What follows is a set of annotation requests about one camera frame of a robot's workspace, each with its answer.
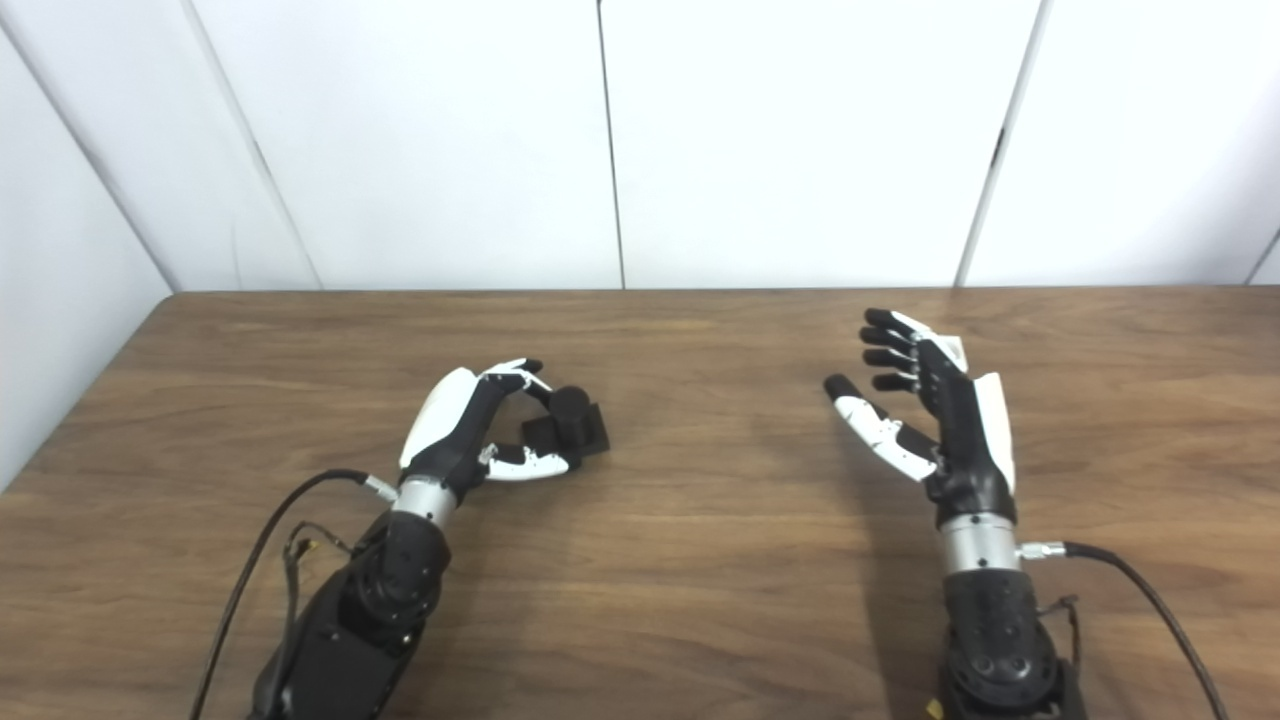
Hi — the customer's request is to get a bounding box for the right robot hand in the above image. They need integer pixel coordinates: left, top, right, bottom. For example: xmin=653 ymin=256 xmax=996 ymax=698
xmin=823 ymin=307 xmax=1018 ymax=526

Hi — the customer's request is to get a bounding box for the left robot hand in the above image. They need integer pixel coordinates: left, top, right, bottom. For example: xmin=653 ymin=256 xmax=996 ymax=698
xmin=398 ymin=358 xmax=571 ymax=491

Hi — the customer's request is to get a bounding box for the black peg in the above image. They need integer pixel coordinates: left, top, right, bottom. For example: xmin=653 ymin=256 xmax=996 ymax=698
xmin=520 ymin=385 xmax=611 ymax=463

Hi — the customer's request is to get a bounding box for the thin right arm wire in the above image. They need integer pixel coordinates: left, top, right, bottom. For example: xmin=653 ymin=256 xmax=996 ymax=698
xmin=1040 ymin=595 xmax=1083 ymax=671

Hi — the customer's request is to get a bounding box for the thin arm wire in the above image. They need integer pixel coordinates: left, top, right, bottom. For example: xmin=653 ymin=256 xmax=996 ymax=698
xmin=282 ymin=520 xmax=353 ymax=641
xmin=1040 ymin=595 xmax=1083 ymax=671

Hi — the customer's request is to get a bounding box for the thin left arm wire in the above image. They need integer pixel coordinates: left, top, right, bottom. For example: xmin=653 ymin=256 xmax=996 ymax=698
xmin=282 ymin=520 xmax=353 ymax=641

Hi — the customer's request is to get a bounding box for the thick black right wrist cable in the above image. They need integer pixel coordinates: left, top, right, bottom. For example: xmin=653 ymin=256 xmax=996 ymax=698
xmin=1018 ymin=540 xmax=1231 ymax=720

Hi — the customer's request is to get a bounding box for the thick black wrist cable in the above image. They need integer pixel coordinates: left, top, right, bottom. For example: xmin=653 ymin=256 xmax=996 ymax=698
xmin=1018 ymin=540 xmax=1231 ymax=720
xmin=188 ymin=468 xmax=399 ymax=720

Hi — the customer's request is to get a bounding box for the thick black left wrist cable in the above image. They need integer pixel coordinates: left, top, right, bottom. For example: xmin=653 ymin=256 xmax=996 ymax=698
xmin=188 ymin=468 xmax=399 ymax=720

